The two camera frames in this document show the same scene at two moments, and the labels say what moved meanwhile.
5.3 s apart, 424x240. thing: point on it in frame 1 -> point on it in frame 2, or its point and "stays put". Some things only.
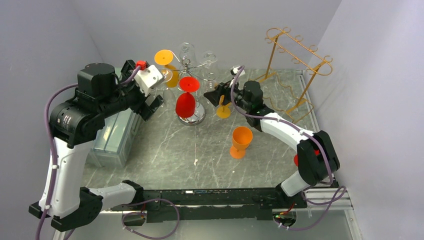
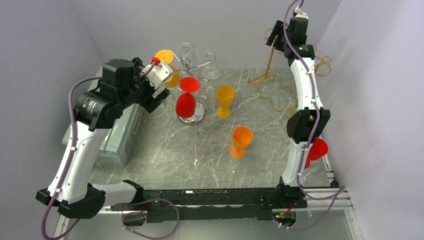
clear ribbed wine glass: x=187 y=60 stays put
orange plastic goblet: x=242 y=137 stays put
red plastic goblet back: x=185 y=102 stays put
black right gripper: x=222 y=89 -> x=278 y=30
